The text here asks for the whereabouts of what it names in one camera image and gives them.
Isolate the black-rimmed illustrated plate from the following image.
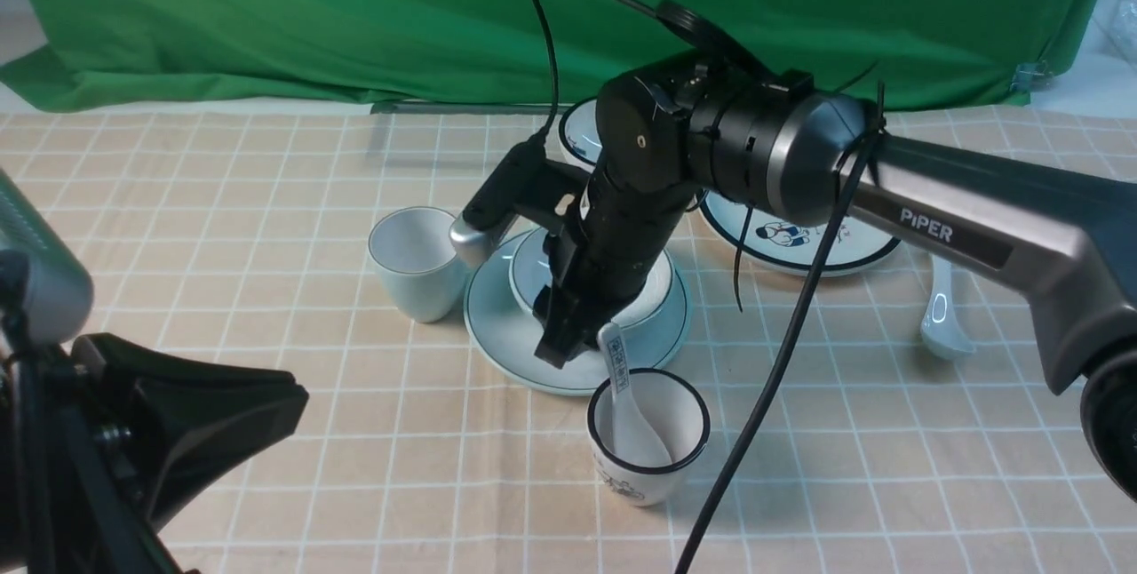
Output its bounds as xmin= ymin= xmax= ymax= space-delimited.
xmin=700 ymin=194 xmax=901 ymax=277

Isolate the small black-rimmed white bowl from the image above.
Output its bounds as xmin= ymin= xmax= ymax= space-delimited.
xmin=558 ymin=97 xmax=601 ymax=170

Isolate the pale green shallow bowl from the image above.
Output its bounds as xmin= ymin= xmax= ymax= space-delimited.
xmin=508 ymin=228 xmax=673 ymax=330

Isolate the plain white ceramic spoon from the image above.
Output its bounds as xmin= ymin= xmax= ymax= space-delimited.
xmin=920 ymin=255 xmax=976 ymax=361

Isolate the large pale green plate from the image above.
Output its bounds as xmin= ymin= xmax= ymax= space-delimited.
xmin=464 ymin=228 xmax=691 ymax=396

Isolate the green backdrop cloth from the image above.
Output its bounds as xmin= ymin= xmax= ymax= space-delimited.
xmin=3 ymin=0 xmax=1096 ymax=113

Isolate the white spoon with blue print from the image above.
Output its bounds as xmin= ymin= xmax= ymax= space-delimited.
xmin=597 ymin=322 xmax=671 ymax=468

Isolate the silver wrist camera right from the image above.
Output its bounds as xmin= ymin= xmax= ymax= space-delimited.
xmin=449 ymin=132 xmax=590 ymax=269

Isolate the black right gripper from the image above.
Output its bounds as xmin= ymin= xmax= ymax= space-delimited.
xmin=536 ymin=156 xmax=700 ymax=369

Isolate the checkered beige tablecloth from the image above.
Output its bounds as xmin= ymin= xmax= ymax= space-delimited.
xmin=1 ymin=113 xmax=1134 ymax=573

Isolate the black-rimmed illustrated cup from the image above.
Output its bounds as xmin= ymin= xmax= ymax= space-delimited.
xmin=586 ymin=369 xmax=711 ymax=506

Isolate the metal clip on backdrop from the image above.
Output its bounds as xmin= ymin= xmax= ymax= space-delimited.
xmin=1010 ymin=61 xmax=1054 ymax=93

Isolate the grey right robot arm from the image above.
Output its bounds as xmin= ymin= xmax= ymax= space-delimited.
xmin=536 ymin=51 xmax=1136 ymax=496

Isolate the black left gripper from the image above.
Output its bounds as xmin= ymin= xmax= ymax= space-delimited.
xmin=3 ymin=324 xmax=309 ymax=573

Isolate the pale green ceramic cup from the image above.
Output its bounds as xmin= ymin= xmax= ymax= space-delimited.
xmin=370 ymin=206 xmax=468 ymax=323

